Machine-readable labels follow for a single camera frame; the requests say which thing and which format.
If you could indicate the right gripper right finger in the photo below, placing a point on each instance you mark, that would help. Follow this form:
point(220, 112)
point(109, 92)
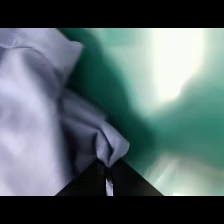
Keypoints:
point(133, 184)

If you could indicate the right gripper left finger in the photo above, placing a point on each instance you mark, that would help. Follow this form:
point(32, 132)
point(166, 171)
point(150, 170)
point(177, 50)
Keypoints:
point(87, 184)

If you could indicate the light blue shirt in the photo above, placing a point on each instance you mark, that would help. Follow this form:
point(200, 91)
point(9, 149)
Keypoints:
point(33, 116)

